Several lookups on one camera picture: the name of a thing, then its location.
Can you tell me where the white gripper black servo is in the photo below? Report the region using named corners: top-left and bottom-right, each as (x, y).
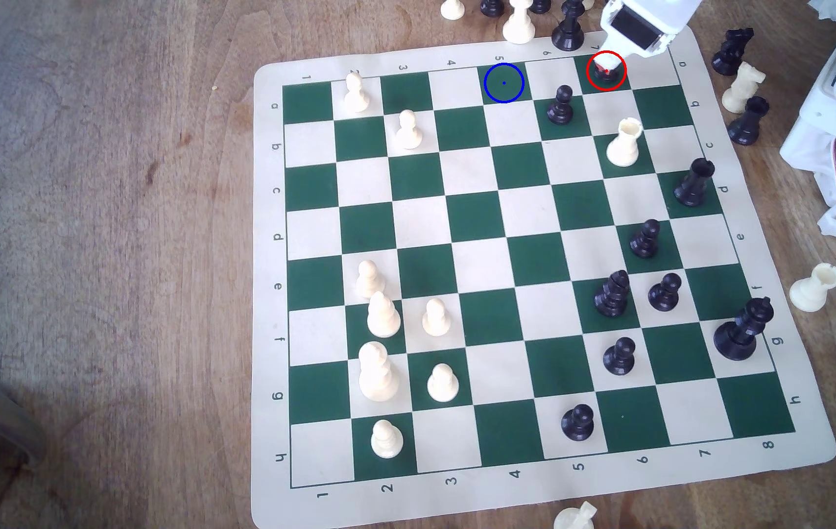
top-left (597, 0), bottom-right (705, 76)

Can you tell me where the tall black chess piece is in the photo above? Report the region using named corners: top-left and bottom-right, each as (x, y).
top-left (551, 0), bottom-right (585, 52)

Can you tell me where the white chess rook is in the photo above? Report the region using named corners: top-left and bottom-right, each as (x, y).
top-left (606, 118), bottom-right (644, 168)
top-left (788, 263), bottom-right (836, 314)

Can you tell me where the tall white chess piece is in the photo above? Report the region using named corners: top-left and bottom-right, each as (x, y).
top-left (502, 0), bottom-right (537, 45)

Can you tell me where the black chess knight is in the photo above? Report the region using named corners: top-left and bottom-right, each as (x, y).
top-left (711, 28), bottom-right (755, 76)

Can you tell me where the white chess knight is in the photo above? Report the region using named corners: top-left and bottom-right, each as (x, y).
top-left (721, 62), bottom-right (767, 115)

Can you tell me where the black chess rook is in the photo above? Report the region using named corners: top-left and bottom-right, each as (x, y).
top-left (673, 158), bottom-right (716, 207)
top-left (727, 96), bottom-right (770, 145)

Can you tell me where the green and cream chess mat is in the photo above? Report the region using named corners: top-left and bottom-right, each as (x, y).
top-left (250, 22), bottom-right (836, 529)

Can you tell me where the black chess bishop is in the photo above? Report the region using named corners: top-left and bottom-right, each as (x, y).
top-left (594, 269), bottom-right (632, 318)

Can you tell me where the black chess king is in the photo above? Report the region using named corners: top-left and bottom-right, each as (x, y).
top-left (713, 297), bottom-right (775, 361)

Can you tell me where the white chess bishop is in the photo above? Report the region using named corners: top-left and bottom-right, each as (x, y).
top-left (366, 291), bottom-right (403, 339)

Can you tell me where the white chess queen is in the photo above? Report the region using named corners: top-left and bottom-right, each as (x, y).
top-left (358, 341), bottom-right (401, 403)

